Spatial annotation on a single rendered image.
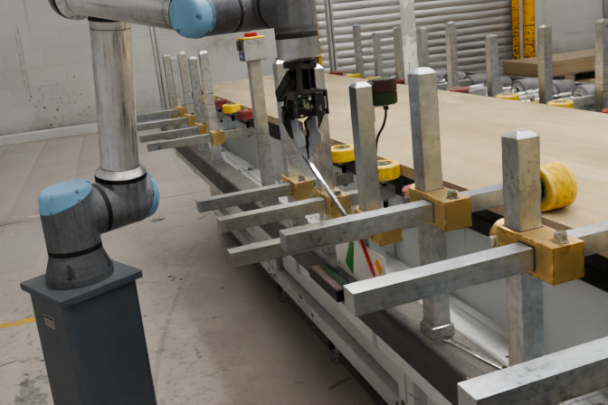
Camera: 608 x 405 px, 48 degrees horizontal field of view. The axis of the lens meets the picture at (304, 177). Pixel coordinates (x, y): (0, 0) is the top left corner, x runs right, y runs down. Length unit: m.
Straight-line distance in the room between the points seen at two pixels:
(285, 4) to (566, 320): 0.79
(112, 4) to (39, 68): 7.64
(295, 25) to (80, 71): 7.90
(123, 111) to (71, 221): 0.34
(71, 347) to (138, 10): 0.96
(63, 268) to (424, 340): 1.11
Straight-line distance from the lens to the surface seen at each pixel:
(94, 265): 2.01
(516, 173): 0.93
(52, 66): 9.23
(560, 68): 9.24
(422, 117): 1.13
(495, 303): 1.47
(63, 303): 1.95
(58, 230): 1.99
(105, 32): 1.94
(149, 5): 1.51
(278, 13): 1.41
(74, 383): 2.09
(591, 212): 1.26
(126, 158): 2.03
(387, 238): 1.35
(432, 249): 1.19
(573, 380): 0.66
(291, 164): 1.85
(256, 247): 1.29
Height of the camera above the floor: 1.29
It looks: 14 degrees down
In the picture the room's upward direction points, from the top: 6 degrees counter-clockwise
